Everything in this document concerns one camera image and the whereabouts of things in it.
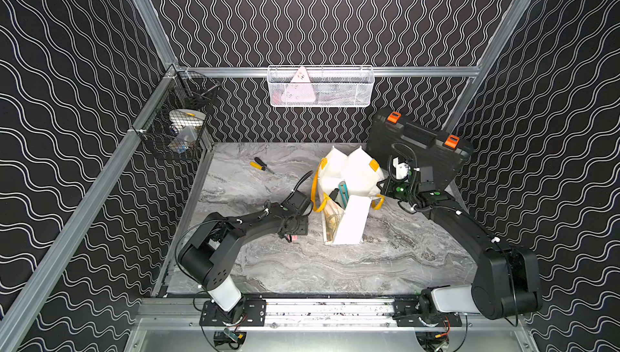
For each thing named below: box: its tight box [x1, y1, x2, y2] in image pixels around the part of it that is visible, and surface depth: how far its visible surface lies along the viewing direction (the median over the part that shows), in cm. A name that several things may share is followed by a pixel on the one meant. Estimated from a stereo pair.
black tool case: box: [365, 112, 474, 189], surface depth 90 cm
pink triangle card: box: [280, 66, 316, 103], surface depth 92 cm
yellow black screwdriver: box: [249, 156, 275, 175], surface depth 115 cm
